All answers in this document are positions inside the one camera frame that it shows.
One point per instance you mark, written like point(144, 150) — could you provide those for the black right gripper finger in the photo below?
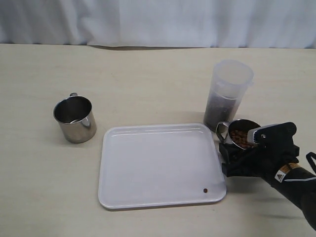
point(229, 152)

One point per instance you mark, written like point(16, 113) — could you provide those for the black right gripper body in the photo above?
point(275, 148)

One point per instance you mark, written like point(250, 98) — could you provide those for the steel mug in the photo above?
point(224, 128)
point(75, 117)

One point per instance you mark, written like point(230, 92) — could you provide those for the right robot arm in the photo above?
point(297, 185)

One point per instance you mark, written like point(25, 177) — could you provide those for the translucent plastic pitcher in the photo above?
point(231, 79)

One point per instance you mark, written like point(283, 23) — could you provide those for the white plastic tray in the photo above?
point(159, 165)

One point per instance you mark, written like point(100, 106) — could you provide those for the white backdrop curtain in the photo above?
point(160, 23)

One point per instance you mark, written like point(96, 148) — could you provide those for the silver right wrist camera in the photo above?
point(251, 134)

